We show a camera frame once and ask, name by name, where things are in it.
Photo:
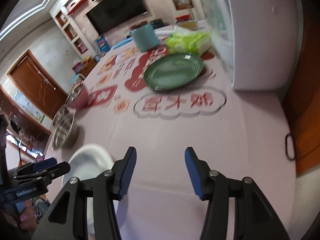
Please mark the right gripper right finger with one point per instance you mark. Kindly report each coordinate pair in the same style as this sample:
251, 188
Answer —
211, 186

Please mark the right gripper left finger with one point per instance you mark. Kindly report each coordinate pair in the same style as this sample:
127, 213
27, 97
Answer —
109, 186

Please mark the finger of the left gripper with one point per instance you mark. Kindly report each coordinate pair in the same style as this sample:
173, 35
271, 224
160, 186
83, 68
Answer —
51, 173
35, 167

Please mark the white paper plate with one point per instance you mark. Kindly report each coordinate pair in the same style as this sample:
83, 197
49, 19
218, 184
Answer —
88, 162

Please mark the large steel bowl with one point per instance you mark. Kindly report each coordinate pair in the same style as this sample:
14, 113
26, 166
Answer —
66, 133

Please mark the small steel bowl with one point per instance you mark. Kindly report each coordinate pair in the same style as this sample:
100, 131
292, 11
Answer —
63, 116

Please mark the pink steel bowl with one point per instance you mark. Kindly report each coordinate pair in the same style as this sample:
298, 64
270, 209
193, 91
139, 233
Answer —
78, 97

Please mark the green plate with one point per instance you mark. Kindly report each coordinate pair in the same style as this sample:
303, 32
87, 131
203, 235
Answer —
173, 71

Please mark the person's right hand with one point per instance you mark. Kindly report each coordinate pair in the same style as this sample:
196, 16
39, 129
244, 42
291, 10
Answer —
33, 213

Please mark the wooden door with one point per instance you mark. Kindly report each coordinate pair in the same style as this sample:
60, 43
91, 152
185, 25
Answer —
37, 85

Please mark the printed pink tablecloth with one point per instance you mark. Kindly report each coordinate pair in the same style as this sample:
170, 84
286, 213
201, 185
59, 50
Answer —
238, 134

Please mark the blue poster box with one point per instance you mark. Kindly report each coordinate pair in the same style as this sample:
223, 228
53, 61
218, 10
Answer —
102, 44

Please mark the green tissue pack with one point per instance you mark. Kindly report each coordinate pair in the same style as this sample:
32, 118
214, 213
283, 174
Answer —
196, 43

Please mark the teal ceramic jar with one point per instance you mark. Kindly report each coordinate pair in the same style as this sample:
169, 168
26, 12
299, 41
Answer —
145, 38

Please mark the white sterilizer box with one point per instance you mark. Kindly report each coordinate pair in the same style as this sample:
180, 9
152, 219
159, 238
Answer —
257, 41

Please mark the black television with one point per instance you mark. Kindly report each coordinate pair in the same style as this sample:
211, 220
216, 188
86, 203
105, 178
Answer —
108, 14

